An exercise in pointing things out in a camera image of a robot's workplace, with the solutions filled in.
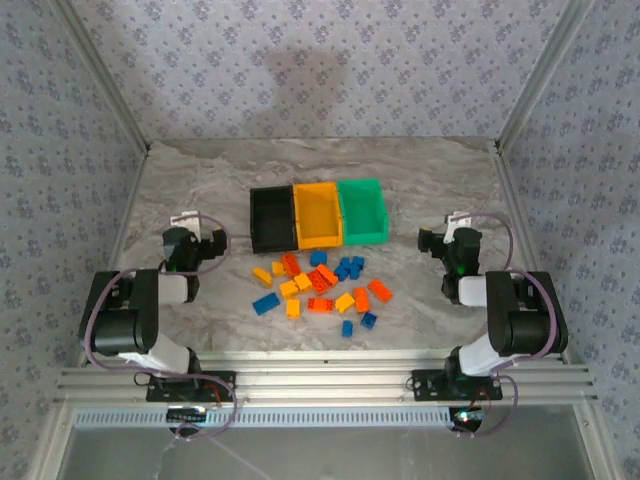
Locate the aluminium table side rail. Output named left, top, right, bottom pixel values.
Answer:
left=491, top=142, right=575, bottom=364
left=77, top=147, right=151, bottom=367

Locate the black plastic bin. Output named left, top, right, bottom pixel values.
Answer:
left=249, top=185, right=300, bottom=254

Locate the small circuit board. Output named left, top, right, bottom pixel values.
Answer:
left=166, top=407, right=209, bottom=424
left=448, top=407, right=489, bottom=432

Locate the green plastic bin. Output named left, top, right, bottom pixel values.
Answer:
left=336, top=177, right=391, bottom=247

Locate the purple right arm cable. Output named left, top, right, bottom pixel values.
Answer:
left=449, top=213, right=558, bottom=439

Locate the grey slotted cable duct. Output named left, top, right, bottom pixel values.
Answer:
left=73, top=405, right=454, bottom=429

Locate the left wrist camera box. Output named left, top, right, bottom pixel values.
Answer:
left=168, top=211, right=202, bottom=232

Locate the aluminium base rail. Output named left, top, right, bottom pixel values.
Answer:
left=53, top=349, right=599, bottom=405

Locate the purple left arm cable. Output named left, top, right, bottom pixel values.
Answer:
left=82, top=212, right=239, bottom=442

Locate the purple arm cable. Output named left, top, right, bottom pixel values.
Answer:
left=449, top=213, right=558, bottom=439
left=82, top=212, right=239, bottom=442

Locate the yellow plastic bin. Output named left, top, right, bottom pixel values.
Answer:
left=292, top=180, right=346, bottom=251

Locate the aluminium frame post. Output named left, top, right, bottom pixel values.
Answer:
left=47, top=0, right=152, bottom=154
left=493, top=0, right=599, bottom=151

